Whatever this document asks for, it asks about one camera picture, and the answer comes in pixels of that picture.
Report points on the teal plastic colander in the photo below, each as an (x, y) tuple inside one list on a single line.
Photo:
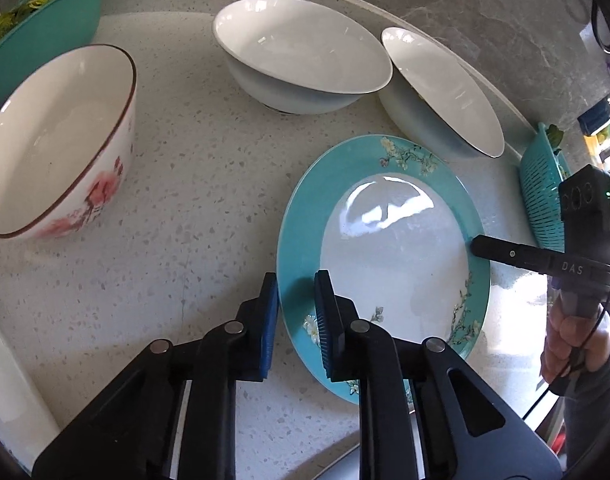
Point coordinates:
[(537, 190)]

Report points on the blue box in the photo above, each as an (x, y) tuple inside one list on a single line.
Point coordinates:
[(594, 119)]

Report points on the floral bowl with brown rim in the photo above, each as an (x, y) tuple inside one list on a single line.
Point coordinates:
[(50, 150)]

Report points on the white bowl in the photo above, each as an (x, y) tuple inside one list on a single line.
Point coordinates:
[(295, 45), (435, 90)]

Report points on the teal floral plate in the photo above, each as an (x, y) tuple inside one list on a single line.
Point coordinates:
[(395, 260)]

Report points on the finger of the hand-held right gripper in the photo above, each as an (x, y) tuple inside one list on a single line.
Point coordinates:
[(510, 254)]

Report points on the person's right forearm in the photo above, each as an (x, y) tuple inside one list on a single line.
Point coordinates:
[(597, 400)]

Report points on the leafy greens in colander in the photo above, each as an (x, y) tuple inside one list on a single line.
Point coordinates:
[(555, 136)]

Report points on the person's right hand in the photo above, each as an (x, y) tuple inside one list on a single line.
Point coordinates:
[(565, 342)]

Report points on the teal plastic basin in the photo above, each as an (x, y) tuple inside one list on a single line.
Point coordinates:
[(50, 45)]

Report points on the white dish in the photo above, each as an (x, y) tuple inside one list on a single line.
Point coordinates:
[(10, 385)]

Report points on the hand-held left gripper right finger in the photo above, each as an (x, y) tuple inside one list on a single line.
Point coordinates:
[(325, 330)]

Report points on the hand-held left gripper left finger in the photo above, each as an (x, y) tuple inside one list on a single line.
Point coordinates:
[(269, 330)]

